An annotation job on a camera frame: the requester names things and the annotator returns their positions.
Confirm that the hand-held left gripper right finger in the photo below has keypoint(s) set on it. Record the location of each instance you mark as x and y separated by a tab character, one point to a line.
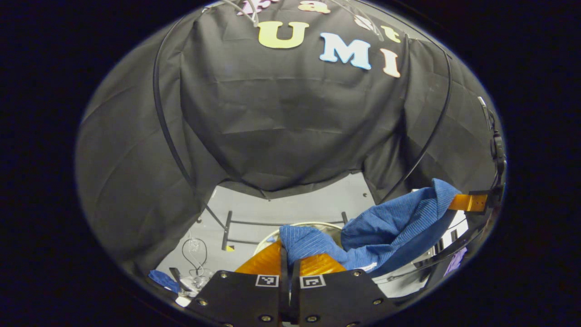
340	297

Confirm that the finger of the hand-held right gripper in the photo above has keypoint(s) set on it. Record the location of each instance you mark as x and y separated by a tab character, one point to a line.
470	203

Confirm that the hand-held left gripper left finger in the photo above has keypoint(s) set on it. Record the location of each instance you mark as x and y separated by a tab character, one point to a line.
240	297

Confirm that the beige laundry hamper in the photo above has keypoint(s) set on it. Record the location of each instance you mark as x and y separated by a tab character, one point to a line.
335	234

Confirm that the black clothes rack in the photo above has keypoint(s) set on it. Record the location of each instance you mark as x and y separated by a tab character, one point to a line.
226	229

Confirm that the white clothes hanger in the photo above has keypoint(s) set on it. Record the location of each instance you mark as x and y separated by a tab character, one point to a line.
373	28
251	15

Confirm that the clear plastic item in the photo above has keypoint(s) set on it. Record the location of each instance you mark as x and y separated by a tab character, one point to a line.
197	281

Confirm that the purple cloth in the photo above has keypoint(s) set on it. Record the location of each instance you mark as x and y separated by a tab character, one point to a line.
456	261

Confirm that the small blue cloth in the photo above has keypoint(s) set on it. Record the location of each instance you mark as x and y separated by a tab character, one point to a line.
163	279

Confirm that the black backdrop cloth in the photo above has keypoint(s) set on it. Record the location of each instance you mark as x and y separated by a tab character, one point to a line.
290	127

